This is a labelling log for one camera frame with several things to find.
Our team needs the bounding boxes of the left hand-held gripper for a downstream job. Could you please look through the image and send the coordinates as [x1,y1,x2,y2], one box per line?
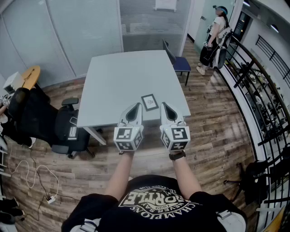
[113,102,144,152]

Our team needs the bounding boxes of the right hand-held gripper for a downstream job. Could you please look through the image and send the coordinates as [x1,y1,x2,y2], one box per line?
[159,102,190,152]

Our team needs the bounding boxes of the black picture frame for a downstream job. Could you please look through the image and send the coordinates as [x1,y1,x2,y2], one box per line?
[140,93,159,112]

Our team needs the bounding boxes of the person's right forearm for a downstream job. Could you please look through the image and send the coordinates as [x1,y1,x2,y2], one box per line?
[169,150,203,201]

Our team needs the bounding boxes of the person's left forearm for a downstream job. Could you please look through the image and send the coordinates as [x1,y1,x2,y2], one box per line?
[104,150,135,201]

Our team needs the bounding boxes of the grey square table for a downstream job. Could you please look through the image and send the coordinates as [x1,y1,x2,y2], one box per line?
[76,50,192,146]

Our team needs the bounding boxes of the black wristwatch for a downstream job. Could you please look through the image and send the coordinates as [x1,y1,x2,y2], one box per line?
[169,150,187,161]

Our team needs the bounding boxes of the blue chair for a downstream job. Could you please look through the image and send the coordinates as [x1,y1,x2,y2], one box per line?
[161,38,192,87]

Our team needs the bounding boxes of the white printed card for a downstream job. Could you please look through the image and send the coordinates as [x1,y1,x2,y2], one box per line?
[68,126,79,140]

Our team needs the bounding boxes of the black office chair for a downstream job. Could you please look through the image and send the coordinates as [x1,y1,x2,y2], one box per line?
[51,97,96,160]

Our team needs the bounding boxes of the black metal railing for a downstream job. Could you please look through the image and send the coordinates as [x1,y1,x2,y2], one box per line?
[217,34,290,232]

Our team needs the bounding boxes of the black printed t-shirt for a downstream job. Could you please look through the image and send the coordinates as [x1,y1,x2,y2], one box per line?
[61,174,248,232]

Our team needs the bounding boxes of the black tripod stand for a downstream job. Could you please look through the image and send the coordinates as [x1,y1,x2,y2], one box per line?
[223,160,271,206]

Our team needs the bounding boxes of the round wooden table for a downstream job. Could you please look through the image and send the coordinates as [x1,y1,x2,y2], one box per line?
[21,65,42,90]

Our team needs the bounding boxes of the white box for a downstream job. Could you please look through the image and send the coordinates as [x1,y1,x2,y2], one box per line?
[2,72,24,94]

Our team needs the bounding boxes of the black shoes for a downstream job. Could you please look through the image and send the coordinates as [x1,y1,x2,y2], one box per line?
[0,196,26,225]

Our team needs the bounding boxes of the white wall notice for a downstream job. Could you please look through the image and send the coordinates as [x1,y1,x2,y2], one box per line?
[154,0,178,11]

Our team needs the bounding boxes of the black cable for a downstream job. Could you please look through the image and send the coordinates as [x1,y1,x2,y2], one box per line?
[21,148,80,224]

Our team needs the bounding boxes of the white shoulder strap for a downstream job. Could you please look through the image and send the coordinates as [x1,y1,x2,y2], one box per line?
[217,209,247,232]
[78,217,101,232]

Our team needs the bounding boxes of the white cable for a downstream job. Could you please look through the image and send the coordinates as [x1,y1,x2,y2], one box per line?
[7,154,60,200]

